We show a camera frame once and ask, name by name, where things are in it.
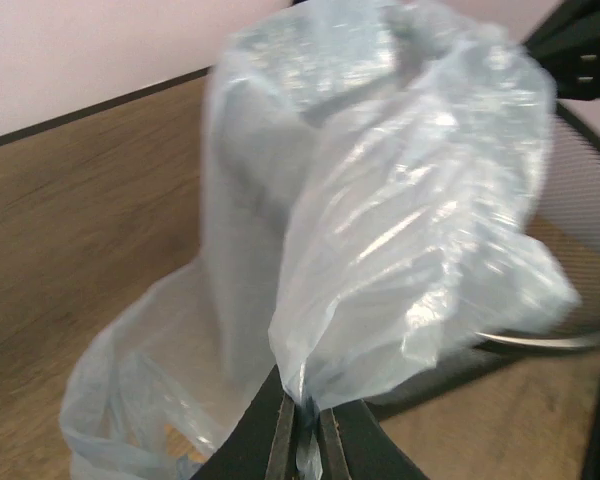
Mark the black mesh trash bin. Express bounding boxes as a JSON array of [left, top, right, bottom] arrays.
[[370, 101, 600, 479]]

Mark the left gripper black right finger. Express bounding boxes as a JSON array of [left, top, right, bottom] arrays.
[[319, 400, 428, 480]]

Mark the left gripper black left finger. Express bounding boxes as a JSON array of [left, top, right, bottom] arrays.
[[192, 368, 296, 480]]

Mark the light blue plastic trash bag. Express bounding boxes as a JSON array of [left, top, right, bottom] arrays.
[[60, 1, 556, 479]]

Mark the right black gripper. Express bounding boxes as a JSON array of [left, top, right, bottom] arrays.
[[524, 0, 600, 101]]

